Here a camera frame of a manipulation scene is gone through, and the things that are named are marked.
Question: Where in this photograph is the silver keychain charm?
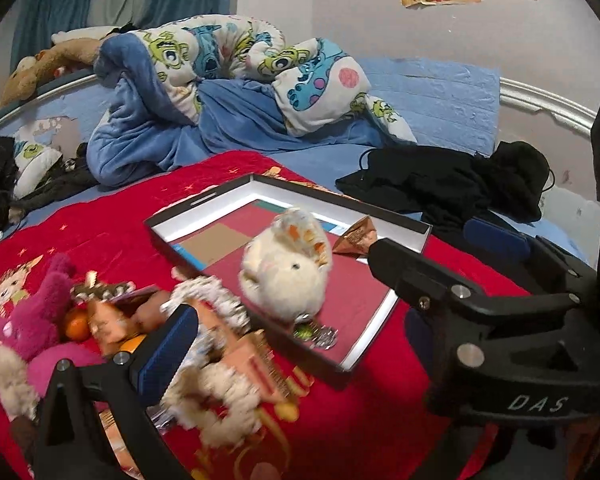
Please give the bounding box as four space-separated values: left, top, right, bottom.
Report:
294 321 340 352

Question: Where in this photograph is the red embroidered quilt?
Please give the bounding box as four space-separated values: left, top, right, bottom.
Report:
0 151 531 480

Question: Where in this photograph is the brown plush toy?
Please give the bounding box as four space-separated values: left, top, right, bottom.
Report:
0 24 118 107

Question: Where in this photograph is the black clothing pile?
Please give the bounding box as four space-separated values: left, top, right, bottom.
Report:
335 140 552 242

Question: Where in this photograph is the white crochet scrunchie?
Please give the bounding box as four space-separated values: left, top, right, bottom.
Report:
166 276 252 335

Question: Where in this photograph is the fluffy beige plush toy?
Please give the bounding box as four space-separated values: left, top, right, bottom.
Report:
162 359 263 453

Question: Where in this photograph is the black shallow cardboard box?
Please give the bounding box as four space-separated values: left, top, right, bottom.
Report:
144 172 433 375

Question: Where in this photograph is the cartoon printed fleece blanket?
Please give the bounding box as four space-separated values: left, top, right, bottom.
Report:
86 13 419 190

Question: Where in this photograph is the beige pyramid snack packet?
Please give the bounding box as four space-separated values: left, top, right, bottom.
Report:
86 299 147 357

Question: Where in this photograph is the orange round-logo snack packet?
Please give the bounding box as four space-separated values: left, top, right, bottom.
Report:
237 332 315 413

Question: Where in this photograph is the brown beaded crochet hair tie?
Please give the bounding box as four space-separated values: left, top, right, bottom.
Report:
70 271 137 307

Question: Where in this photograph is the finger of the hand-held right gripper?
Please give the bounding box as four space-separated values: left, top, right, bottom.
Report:
463 218 600 297
369 238 600 429

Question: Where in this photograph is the orange tangerine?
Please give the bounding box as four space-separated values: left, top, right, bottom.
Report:
61 309 90 357

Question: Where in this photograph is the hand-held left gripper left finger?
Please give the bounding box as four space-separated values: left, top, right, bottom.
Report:
32 304 201 480

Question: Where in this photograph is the pink plush bear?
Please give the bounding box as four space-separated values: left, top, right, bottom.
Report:
0 254 103 411

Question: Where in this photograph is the blue bed sheet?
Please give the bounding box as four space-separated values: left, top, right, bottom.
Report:
10 135 593 268

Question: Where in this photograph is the brown pyramid snack packet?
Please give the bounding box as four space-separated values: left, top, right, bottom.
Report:
331 214 379 259

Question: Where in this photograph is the cream round plush toy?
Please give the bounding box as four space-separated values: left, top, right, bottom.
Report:
239 206 334 324

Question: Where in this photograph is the white bed frame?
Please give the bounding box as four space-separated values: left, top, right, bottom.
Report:
0 67 599 136

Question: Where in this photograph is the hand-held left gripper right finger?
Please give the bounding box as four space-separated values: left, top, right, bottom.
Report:
404 306 433 378

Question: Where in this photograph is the dark cloth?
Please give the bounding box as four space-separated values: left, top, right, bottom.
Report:
12 157 103 213

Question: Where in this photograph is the cartoon print pillow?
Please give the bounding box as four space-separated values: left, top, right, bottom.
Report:
13 139 64 199

